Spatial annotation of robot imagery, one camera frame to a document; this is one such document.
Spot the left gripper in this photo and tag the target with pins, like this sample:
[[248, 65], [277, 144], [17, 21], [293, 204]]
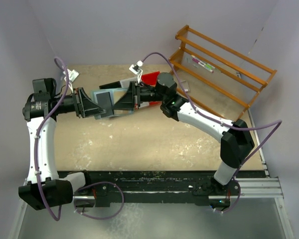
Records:
[[83, 103]]

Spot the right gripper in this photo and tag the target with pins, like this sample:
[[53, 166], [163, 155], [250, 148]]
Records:
[[127, 102]]

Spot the orange card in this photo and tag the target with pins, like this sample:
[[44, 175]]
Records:
[[117, 94]]

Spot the green card holder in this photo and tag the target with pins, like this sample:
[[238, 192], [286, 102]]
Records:
[[117, 113]]

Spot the black card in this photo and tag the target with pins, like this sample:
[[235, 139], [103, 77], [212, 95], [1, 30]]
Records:
[[104, 100]]

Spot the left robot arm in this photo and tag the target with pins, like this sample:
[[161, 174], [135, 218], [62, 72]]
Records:
[[44, 188]]

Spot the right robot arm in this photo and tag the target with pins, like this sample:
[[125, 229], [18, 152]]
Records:
[[235, 143]]

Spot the black bin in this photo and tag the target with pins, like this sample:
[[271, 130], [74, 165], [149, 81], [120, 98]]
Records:
[[112, 85]]

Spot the white bin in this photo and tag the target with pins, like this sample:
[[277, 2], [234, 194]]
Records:
[[125, 82]]

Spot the red bin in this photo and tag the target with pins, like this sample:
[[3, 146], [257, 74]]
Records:
[[150, 79]]

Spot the pink marker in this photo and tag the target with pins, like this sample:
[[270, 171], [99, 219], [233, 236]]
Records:
[[202, 64]]

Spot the green marker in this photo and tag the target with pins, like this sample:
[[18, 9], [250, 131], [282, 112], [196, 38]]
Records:
[[212, 67]]

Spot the wooden rack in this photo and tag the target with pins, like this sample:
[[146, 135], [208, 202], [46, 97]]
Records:
[[237, 80]]

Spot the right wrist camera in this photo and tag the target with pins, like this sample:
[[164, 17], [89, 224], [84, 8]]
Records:
[[137, 70]]

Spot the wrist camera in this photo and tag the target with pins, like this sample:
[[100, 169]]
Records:
[[73, 74], [137, 70]]

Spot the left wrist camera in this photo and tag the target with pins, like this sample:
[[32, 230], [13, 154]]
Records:
[[73, 74]]

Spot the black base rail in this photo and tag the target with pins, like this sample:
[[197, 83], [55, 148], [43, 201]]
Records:
[[163, 187]]

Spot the aluminium frame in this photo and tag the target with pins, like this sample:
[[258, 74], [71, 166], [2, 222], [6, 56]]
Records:
[[259, 213]]

